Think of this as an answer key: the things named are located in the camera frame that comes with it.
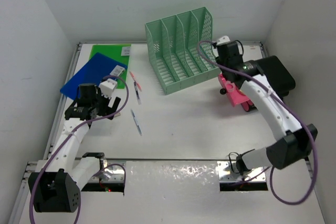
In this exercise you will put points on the blue plastic folder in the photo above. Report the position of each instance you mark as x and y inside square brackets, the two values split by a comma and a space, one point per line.
[93, 71]

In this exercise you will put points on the black drawer box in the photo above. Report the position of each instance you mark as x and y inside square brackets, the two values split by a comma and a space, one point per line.
[277, 75]

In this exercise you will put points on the green plastic folder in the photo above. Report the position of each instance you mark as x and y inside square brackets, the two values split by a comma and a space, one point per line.
[117, 52]

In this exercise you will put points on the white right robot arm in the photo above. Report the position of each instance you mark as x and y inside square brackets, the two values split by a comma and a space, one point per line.
[265, 82]

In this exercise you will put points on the light blue pen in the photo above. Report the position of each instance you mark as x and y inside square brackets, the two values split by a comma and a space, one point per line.
[136, 122]

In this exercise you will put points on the dark blue pen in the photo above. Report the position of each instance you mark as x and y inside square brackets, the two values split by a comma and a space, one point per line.
[137, 93]

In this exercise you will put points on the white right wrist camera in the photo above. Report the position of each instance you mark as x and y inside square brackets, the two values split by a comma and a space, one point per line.
[222, 40]

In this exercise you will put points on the white front cover board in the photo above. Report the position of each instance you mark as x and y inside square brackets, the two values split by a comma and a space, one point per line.
[182, 192]

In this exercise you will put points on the aluminium frame rail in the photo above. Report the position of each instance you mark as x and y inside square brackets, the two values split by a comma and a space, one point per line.
[41, 127]

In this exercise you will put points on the clear tape roll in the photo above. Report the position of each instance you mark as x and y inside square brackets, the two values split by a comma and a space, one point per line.
[230, 87]

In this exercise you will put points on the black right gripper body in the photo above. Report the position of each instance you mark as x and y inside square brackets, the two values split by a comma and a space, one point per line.
[223, 73]

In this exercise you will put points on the green mesh file organizer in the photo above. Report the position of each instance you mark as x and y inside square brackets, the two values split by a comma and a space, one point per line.
[174, 54]

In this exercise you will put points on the pink drawer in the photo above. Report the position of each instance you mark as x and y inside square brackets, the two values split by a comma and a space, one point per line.
[237, 97]

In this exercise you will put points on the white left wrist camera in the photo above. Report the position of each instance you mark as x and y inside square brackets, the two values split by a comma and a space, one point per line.
[107, 87]

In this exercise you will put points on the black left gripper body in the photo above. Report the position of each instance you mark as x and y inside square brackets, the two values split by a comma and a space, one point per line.
[101, 103]

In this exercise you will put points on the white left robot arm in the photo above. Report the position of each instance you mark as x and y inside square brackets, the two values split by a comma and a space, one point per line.
[57, 187]

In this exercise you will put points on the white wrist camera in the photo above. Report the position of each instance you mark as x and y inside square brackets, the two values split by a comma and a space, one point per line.
[107, 87]
[222, 40]

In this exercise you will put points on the red pen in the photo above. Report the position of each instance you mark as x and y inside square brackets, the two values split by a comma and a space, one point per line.
[135, 80]

